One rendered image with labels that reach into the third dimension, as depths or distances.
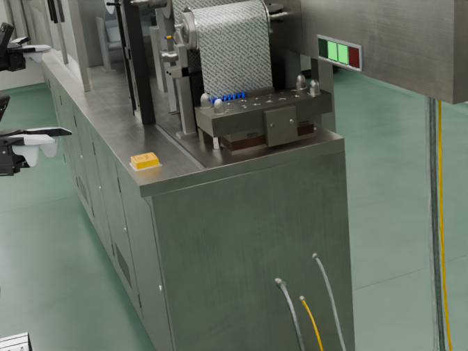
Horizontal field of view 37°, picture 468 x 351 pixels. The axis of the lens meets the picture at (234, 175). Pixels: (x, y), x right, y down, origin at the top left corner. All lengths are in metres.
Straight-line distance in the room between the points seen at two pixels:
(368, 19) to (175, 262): 0.89
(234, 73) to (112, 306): 1.37
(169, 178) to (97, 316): 1.29
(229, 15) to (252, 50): 0.13
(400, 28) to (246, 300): 0.99
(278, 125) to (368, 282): 1.24
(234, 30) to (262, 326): 0.96
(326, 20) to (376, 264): 1.52
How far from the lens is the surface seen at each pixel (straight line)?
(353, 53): 1.97
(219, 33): 2.24
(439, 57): 1.66
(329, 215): 2.27
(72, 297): 3.38
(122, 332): 3.03
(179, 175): 2.02
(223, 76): 2.27
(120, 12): 2.64
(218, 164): 2.07
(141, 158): 2.14
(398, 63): 1.80
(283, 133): 2.15
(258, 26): 2.29
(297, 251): 2.26
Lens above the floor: 1.61
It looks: 21 degrees down
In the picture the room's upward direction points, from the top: 6 degrees counter-clockwise
